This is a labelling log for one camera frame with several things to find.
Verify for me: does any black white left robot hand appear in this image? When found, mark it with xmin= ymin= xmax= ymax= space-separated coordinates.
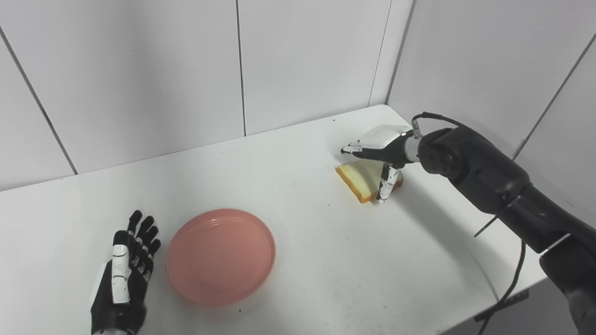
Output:
xmin=90 ymin=210 xmax=162 ymax=335

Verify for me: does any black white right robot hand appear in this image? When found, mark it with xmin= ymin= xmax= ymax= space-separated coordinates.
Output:
xmin=341 ymin=124 xmax=420 ymax=204

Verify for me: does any slice of white bread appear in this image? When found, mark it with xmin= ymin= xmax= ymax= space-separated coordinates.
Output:
xmin=336 ymin=160 xmax=404 ymax=204

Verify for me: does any pink round plate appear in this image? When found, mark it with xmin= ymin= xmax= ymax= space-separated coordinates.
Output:
xmin=166 ymin=208 xmax=277 ymax=306

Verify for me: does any black bar under table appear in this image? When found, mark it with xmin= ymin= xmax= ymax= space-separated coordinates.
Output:
xmin=474 ymin=288 xmax=530 ymax=322

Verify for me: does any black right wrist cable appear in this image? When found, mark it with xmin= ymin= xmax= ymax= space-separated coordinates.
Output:
xmin=411 ymin=112 xmax=528 ymax=335

